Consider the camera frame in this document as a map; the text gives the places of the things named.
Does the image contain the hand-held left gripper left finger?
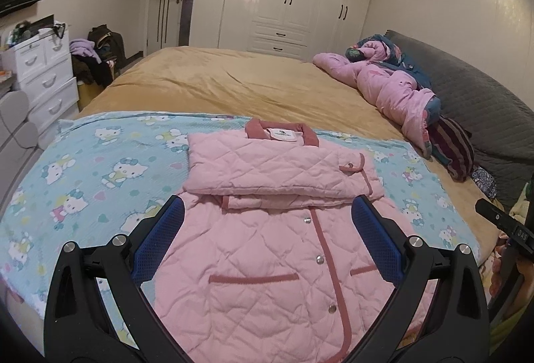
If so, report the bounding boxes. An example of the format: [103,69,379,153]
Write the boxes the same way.
[43,194,186,363]

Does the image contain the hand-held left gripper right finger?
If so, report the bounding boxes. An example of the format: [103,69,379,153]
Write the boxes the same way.
[351,194,491,363]

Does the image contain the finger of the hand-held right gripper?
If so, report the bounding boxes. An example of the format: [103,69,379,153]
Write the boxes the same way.
[476,198,518,232]

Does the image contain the pink quilted jacket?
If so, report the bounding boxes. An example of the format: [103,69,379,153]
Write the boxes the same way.
[152,118,442,363]

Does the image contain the dark clothes and bag pile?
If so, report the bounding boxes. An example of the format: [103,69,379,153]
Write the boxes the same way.
[87,25,126,72]

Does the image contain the purple clothes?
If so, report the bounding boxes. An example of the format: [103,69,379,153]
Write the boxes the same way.
[69,38,99,63]

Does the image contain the dark floral cloth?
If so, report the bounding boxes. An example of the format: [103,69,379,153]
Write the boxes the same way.
[471,167,499,199]

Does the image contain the dark striped pillow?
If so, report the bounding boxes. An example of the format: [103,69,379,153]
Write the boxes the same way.
[428,117,476,182]

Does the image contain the blue cartoon printed blanket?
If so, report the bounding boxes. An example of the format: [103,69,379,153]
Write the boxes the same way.
[0,111,483,351]

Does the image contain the grey quilted headboard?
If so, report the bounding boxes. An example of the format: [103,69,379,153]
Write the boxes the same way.
[384,30,534,206]

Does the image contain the crumpled pink quilted garment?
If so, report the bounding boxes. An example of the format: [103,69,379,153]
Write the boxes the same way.
[313,35,443,158]

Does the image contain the tan bed cover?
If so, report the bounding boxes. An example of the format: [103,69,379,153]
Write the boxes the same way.
[77,46,501,263]

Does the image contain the grey chair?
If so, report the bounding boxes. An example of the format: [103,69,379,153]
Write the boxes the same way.
[0,89,42,197]

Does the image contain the white drawer unit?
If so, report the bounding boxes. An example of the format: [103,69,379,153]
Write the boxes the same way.
[0,27,80,135]

